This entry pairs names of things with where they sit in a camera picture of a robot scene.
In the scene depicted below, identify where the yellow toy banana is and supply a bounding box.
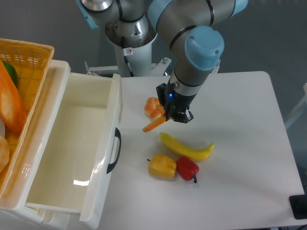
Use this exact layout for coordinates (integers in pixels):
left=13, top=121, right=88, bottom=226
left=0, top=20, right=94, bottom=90
left=159, top=132, right=214, bottom=161

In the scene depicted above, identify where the upper white drawer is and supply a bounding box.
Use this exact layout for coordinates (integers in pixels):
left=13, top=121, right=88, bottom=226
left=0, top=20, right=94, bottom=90
left=25, top=73, right=122, bottom=230

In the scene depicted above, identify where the orange bread slice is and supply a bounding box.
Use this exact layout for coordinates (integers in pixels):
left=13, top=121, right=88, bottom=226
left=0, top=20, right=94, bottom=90
left=142, top=116, right=166, bottom=132

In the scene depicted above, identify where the red toy bell pepper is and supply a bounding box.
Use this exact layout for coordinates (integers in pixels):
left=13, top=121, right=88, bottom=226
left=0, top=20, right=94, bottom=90
left=176, top=156, right=199, bottom=184

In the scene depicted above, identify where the white drawer cabinet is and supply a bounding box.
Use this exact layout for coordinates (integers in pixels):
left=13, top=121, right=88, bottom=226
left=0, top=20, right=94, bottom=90
left=0, top=59, right=123, bottom=230

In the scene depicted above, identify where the green toy vegetable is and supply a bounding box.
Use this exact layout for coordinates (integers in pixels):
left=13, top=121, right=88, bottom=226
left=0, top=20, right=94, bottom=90
left=2, top=61, right=18, bottom=87

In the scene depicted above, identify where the black device at table edge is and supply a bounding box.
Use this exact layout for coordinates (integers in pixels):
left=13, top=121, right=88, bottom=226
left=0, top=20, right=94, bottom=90
left=289, top=195, right=307, bottom=219

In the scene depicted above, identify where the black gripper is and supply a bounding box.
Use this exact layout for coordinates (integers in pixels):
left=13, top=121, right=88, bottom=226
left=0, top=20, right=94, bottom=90
left=156, top=82, right=196, bottom=124

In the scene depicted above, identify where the yellow woven basket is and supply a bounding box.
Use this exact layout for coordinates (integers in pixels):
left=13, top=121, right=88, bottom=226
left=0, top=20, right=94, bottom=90
left=0, top=38, right=54, bottom=193

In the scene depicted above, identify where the orange baguette loaf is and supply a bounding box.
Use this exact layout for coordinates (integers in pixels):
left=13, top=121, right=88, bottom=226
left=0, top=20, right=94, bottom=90
left=0, top=61, right=27, bottom=132

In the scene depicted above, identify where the tan bread roll in basket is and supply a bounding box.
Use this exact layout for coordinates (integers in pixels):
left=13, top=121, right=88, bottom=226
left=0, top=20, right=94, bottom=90
left=0, top=136, right=10, bottom=172

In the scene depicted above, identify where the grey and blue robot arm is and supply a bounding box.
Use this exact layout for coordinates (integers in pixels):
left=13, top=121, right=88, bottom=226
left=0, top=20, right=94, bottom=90
left=76, top=0, right=248, bottom=123

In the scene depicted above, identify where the black cable on pedestal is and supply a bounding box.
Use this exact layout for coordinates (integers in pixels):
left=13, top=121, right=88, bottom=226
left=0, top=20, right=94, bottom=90
left=121, top=35, right=135, bottom=78

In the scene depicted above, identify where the black drawer handle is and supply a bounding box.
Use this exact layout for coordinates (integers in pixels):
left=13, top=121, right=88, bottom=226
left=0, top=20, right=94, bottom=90
left=106, top=127, right=122, bottom=174

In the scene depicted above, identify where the round bread roll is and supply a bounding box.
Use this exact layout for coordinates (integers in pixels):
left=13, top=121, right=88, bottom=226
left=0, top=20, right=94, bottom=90
left=144, top=97, right=164, bottom=121

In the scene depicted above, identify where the yellow toy bell pepper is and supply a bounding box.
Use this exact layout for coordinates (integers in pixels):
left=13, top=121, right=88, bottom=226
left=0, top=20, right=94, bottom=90
left=147, top=154, right=177, bottom=178

